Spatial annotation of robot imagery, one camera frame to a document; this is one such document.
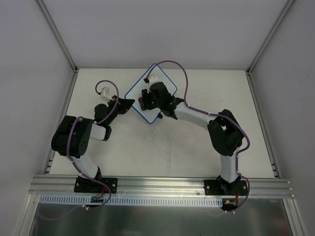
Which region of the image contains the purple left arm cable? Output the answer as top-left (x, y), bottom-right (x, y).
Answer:
top-left (66, 80), bottom-right (120, 181)

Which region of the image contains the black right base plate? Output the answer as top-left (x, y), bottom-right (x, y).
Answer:
top-left (203, 179), bottom-right (249, 196)

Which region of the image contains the red bone-shaped eraser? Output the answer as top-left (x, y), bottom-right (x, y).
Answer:
top-left (138, 97), bottom-right (146, 111)

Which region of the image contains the blue framed whiteboard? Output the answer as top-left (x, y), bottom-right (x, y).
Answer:
top-left (125, 63), bottom-right (177, 124)

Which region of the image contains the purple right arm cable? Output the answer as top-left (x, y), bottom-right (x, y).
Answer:
top-left (144, 59), bottom-right (251, 177)

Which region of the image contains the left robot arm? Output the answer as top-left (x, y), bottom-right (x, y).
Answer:
top-left (51, 95), bottom-right (135, 192)

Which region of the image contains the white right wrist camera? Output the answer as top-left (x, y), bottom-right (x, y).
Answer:
top-left (144, 75), bottom-right (160, 88)

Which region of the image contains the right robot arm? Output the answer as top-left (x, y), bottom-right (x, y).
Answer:
top-left (139, 79), bottom-right (244, 195)

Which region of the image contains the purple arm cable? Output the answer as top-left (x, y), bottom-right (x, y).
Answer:
top-left (144, 59), bottom-right (251, 177)
top-left (66, 80), bottom-right (120, 181)

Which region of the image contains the aluminium mounting rail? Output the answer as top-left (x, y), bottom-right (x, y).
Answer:
top-left (28, 175), bottom-right (295, 199)

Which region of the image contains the white slotted cable duct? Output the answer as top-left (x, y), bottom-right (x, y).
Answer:
top-left (39, 194), bottom-right (223, 208)

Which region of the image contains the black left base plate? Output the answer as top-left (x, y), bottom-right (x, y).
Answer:
top-left (74, 177), bottom-right (118, 194)

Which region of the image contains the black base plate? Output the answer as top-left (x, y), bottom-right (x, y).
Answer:
top-left (74, 177), bottom-right (118, 194)
top-left (203, 179), bottom-right (249, 196)

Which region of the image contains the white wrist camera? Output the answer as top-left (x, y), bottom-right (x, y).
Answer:
top-left (144, 75), bottom-right (160, 88)
top-left (99, 87), bottom-right (114, 103)

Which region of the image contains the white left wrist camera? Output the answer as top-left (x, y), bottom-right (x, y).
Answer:
top-left (99, 87), bottom-right (114, 103)

